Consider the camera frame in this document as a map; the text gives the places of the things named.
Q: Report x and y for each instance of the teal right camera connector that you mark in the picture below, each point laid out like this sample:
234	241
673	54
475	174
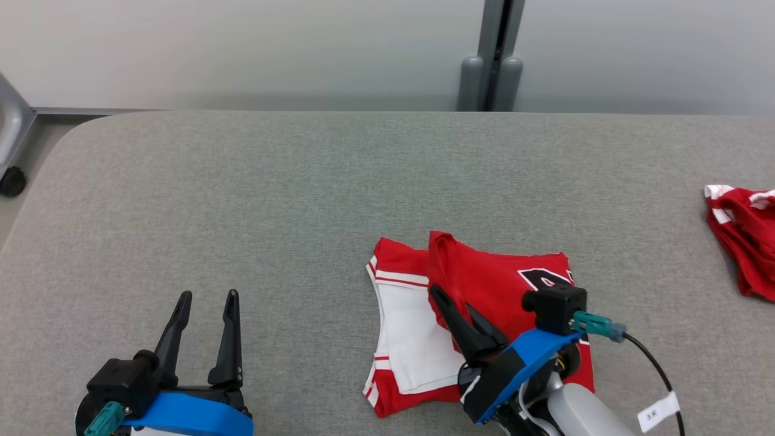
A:
596	325

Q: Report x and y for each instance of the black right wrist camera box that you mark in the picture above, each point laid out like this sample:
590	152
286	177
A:
557	309

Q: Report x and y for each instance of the black castor wheel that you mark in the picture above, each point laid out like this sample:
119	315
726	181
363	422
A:
12	181

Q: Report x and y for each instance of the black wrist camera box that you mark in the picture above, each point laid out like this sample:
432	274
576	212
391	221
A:
557	309
124	381

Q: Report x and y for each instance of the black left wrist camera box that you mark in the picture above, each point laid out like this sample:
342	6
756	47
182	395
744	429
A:
124	381

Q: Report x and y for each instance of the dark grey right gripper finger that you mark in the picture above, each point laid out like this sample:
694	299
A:
490	330
466	339

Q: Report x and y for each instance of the grey fabric cushion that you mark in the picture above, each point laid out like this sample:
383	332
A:
242	212

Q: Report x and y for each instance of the red white jersey shirt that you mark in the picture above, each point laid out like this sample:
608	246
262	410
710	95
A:
484	272

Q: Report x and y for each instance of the grey metal partition post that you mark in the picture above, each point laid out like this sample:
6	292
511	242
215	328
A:
489	24

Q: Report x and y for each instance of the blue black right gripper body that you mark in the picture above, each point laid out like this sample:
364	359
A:
521	363

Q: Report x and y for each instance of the teal left camera connector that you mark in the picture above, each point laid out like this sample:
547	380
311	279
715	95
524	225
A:
106	419

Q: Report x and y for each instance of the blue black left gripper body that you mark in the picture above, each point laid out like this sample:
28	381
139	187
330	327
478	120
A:
194	415

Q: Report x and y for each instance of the teal camera connector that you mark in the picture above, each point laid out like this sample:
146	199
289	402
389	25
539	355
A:
596	325
106	419

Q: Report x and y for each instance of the red white striped garment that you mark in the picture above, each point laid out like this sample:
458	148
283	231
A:
751	242

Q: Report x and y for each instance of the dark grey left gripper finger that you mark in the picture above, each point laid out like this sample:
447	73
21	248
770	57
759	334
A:
172	339
230	351

